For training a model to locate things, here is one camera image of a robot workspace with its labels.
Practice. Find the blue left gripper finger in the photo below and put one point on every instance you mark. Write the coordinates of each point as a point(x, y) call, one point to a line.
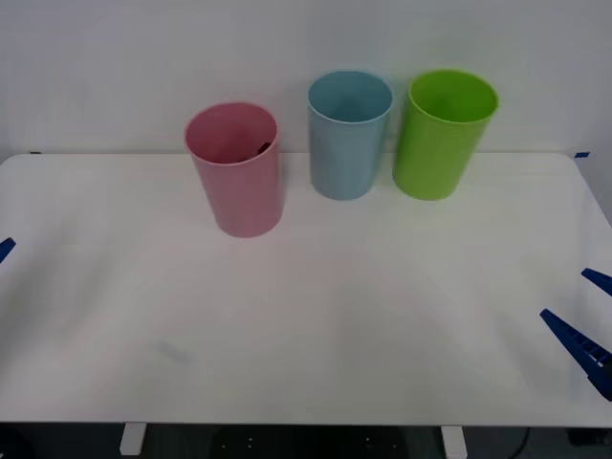
point(6, 248)

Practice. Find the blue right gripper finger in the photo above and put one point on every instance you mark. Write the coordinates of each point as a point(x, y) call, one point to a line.
point(578, 346)
point(600, 279)

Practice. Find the white table leg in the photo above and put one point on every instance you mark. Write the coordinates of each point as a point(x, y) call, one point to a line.
point(132, 439)
point(452, 442)

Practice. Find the green plastic bin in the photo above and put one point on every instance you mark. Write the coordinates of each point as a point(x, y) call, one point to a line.
point(432, 158)

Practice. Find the pink plastic bin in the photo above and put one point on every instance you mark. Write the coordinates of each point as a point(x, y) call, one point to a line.
point(246, 196)

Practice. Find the pale blue plastic bin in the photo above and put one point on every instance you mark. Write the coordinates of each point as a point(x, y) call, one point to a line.
point(342, 158)

